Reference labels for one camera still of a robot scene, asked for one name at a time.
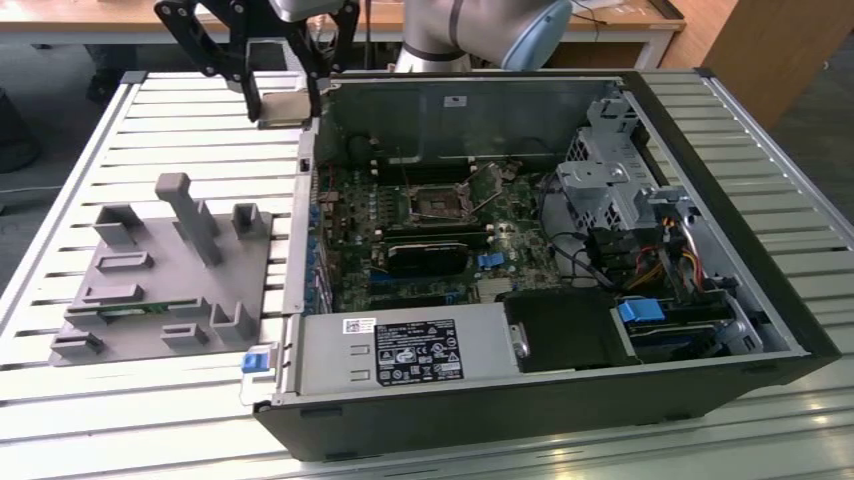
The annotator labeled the wooden cabinet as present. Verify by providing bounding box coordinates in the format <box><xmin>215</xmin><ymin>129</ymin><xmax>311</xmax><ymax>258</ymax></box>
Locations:
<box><xmin>666</xmin><ymin>0</ymin><xmax>854</xmax><ymax>131</ymax></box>

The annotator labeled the green motherboard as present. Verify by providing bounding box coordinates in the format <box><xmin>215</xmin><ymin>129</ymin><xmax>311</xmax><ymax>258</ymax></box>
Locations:
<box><xmin>310</xmin><ymin>162</ymin><xmax>589</xmax><ymax>314</ymax></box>

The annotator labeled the green RAM stick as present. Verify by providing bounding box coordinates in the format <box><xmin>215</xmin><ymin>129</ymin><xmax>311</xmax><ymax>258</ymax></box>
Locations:
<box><xmin>98</xmin><ymin>298</ymin><xmax>199</xmax><ymax>317</ymax></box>

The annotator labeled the black internal cable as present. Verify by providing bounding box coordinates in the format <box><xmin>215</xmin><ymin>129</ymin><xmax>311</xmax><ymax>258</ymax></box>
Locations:
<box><xmin>543</xmin><ymin>232</ymin><xmax>622</xmax><ymax>291</ymax></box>

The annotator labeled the black plastic shroud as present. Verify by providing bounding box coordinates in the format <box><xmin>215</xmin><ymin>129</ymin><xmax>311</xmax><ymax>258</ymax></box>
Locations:
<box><xmin>501</xmin><ymin>288</ymin><xmax>639</xmax><ymax>375</ymax></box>

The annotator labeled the black graphics card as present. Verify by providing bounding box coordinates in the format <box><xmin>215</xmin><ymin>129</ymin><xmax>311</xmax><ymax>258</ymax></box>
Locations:
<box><xmin>384</xmin><ymin>241</ymin><xmax>470</xmax><ymax>280</ymax></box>

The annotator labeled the metal locking lever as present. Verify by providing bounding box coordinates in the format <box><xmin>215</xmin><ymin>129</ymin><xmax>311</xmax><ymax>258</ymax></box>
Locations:
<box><xmin>463</xmin><ymin>182</ymin><xmax>486</xmax><ymax>225</ymax></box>

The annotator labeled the silver metal drive cage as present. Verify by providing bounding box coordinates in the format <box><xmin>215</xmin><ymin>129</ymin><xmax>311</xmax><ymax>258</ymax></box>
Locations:
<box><xmin>553</xmin><ymin>97</ymin><xmax>702</xmax><ymax>236</ymax></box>

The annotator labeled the black RAM stick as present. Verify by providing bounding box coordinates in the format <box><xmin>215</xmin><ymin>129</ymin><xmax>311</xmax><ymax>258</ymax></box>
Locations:
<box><xmin>382</xmin><ymin>227</ymin><xmax>489</xmax><ymax>246</ymax></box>

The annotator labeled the silver square CPU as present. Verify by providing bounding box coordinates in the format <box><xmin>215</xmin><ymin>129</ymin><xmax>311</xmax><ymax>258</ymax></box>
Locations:
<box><xmin>258</xmin><ymin>92</ymin><xmax>315</xmax><ymax>130</ymax></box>

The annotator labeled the CPU socket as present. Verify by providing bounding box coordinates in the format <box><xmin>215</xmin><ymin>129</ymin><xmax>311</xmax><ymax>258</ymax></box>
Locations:
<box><xmin>406</xmin><ymin>185</ymin><xmax>479</xmax><ymax>226</ymax></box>

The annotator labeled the blue disk carrier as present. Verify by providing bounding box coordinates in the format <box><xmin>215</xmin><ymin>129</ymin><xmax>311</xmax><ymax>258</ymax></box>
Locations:
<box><xmin>617</xmin><ymin>297</ymin><xmax>667</xmax><ymax>329</ymax></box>

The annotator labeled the yellow and red wire bundle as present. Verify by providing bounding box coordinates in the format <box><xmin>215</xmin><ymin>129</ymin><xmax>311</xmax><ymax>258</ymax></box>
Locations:
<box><xmin>626</xmin><ymin>244</ymin><xmax>707</xmax><ymax>291</ymax></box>

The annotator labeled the metal socket cover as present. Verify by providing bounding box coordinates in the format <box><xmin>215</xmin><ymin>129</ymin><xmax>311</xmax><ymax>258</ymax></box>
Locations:
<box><xmin>466</xmin><ymin>160</ymin><xmax>519</xmax><ymax>211</ymax></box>

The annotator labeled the silver chipset heatsink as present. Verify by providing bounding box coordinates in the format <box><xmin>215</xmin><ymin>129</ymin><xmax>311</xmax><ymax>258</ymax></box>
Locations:
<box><xmin>478</xmin><ymin>278</ymin><xmax>523</xmax><ymax>302</ymax></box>

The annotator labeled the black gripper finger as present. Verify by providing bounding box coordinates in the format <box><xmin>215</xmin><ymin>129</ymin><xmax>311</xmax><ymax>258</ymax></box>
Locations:
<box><xmin>291</xmin><ymin>0</ymin><xmax>363</xmax><ymax>120</ymax></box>
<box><xmin>154</xmin><ymin>0</ymin><xmax>266</xmax><ymax>124</ymax></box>

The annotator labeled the black open PC case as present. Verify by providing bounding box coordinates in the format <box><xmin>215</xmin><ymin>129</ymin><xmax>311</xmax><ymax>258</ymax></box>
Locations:
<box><xmin>236</xmin><ymin>68</ymin><xmax>843</xmax><ymax>462</ymax></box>

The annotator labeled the grey plastic parts rack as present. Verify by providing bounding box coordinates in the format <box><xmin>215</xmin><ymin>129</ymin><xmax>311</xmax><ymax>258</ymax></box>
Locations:
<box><xmin>49</xmin><ymin>172</ymin><xmax>275</xmax><ymax>369</ymax></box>

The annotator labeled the silver power supply with label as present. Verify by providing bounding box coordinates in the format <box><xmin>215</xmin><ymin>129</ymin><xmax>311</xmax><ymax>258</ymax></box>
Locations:
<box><xmin>292</xmin><ymin>302</ymin><xmax>526</xmax><ymax>396</ymax></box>

